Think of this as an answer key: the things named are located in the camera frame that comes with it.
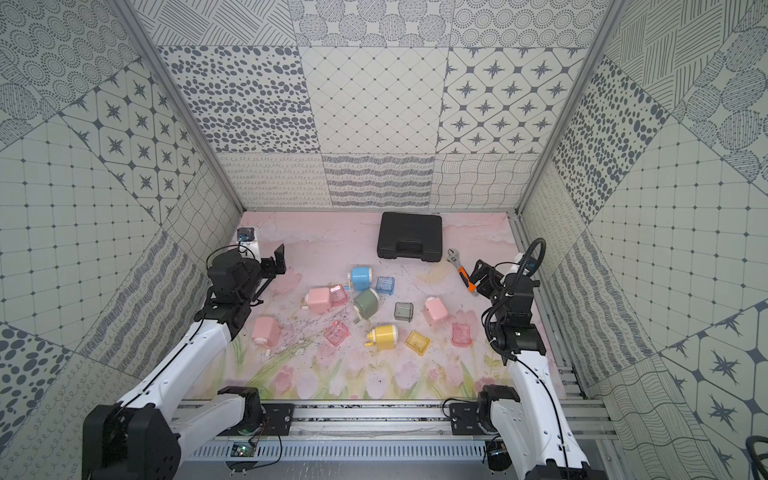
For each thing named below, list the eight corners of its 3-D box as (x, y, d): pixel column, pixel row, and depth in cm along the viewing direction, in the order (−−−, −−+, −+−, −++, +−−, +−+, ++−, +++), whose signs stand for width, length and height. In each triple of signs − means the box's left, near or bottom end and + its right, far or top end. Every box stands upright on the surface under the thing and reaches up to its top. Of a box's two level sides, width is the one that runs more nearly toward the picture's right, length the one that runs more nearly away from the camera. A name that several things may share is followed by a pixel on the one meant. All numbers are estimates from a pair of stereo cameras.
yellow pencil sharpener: (366, 349, 87) (364, 339, 81) (367, 336, 90) (365, 325, 83) (397, 349, 87) (397, 339, 81) (397, 336, 90) (397, 325, 83)
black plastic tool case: (377, 261, 107) (377, 253, 103) (379, 221, 120) (379, 212, 116) (444, 261, 107) (446, 253, 103) (439, 221, 120) (440, 212, 116)
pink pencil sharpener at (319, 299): (311, 312, 94) (306, 302, 89) (314, 298, 98) (309, 287, 92) (332, 312, 94) (328, 302, 89) (334, 298, 98) (330, 287, 92)
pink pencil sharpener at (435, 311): (428, 328, 91) (430, 320, 86) (423, 307, 95) (425, 298, 91) (445, 325, 91) (448, 317, 87) (440, 305, 96) (442, 295, 91)
